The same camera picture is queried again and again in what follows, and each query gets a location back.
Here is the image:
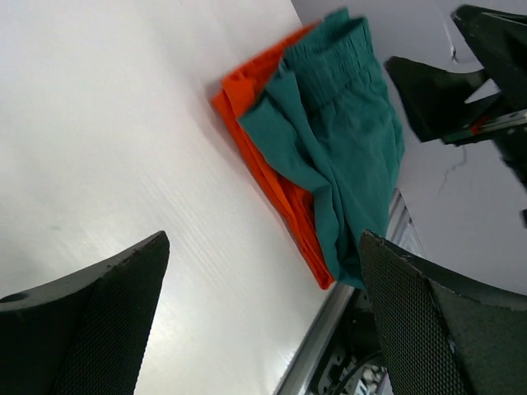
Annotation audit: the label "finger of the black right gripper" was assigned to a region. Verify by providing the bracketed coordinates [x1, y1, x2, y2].
[450, 4, 526, 107]
[385, 56, 501, 143]

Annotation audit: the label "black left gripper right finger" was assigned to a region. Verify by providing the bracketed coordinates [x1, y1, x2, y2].
[359, 231, 526, 394]

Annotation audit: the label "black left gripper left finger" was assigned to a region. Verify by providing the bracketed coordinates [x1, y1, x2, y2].
[1, 231, 170, 394]

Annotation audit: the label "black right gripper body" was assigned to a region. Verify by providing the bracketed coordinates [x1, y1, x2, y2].
[441, 109, 526, 190]

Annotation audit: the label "teal green shorts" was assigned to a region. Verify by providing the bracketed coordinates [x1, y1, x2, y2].
[240, 8, 404, 289]

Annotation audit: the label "orange shorts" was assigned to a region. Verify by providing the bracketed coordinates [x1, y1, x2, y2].
[210, 20, 337, 291]

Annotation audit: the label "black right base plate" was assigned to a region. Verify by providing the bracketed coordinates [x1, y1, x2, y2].
[307, 290, 387, 394]

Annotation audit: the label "right side table rail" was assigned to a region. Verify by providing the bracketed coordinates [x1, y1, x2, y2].
[386, 188, 426, 258]

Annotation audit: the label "aluminium mounting rail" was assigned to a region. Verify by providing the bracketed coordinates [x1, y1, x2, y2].
[274, 284, 355, 395]

